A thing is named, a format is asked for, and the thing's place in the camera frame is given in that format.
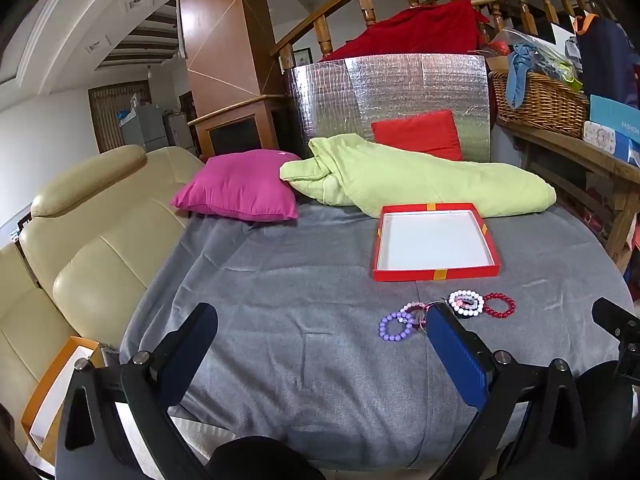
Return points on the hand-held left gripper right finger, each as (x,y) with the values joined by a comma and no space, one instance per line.
(457,355)

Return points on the wooden side table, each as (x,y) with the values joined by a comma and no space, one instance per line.
(575,147)

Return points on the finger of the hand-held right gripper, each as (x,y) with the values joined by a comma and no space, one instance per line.
(627,337)

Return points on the red cushion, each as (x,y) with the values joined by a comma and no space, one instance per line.
(420,135)

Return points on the magenta pillow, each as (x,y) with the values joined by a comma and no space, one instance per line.
(235,185)

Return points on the navy garment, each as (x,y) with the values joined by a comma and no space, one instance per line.
(602,60)

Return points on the person's dark clothing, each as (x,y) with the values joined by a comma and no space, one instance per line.
(612,435)

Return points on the grey blanket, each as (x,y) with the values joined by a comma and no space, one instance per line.
(300,285)

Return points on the wooden column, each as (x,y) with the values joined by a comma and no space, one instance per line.
(220,35)

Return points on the blue cardboard box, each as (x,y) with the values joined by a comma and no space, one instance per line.
(612,115)

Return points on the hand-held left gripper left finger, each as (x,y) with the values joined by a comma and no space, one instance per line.
(185,360)

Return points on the orange cardboard box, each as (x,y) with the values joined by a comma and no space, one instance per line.
(47,390)

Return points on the wicker basket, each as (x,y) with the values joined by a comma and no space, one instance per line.
(545,105)

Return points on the red shallow cardboard box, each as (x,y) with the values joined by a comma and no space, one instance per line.
(430,240)

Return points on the wooden stair railing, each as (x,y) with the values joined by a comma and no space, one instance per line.
(367,7)

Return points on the light green quilt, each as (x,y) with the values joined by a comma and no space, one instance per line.
(425,180)

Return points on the silver insulated bag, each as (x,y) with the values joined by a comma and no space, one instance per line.
(340,95)

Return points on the red blanket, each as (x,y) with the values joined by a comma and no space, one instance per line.
(425,30)

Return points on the blue cloth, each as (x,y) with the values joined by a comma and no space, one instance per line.
(520,70)

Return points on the beige leather sofa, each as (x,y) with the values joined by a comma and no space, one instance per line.
(100,220)

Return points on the grey refrigerator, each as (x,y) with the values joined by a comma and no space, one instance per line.
(142,130)

